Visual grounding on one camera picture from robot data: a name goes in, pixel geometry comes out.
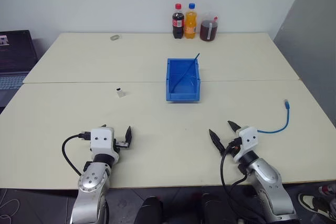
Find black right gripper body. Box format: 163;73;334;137
224;129;243;156

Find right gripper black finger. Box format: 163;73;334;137
208;129;226;156
227;120;244;133

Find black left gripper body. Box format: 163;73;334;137
113;139;130;150

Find blue plastic bin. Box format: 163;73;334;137
165;58;202;103

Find dark rounded shape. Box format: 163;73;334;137
134;196;164;224

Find plastic jug dark liquid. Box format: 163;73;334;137
199;11;219;42

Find white and black shoe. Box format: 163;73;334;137
298;193;336;221

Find white and red shoe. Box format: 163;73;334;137
318;184;336;196

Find orange soda bottle blue cap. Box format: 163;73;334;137
184;3;198;39

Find dark laptop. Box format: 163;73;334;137
0;30;39;107

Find cola bottle red cap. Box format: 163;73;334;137
172;3;185;39

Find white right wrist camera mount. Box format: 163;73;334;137
233;126;259;163

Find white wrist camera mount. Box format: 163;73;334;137
90;127;120;162
233;126;259;163

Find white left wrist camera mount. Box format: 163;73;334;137
90;127;120;162

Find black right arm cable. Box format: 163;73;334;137
220;142;266;224

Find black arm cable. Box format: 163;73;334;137
61;132;92;177
220;142;266;224

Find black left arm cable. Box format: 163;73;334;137
61;132;92;177

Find blue Ethernet cable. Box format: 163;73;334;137
257;99;291;134

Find thin white floor cable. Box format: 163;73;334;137
0;189;21;222

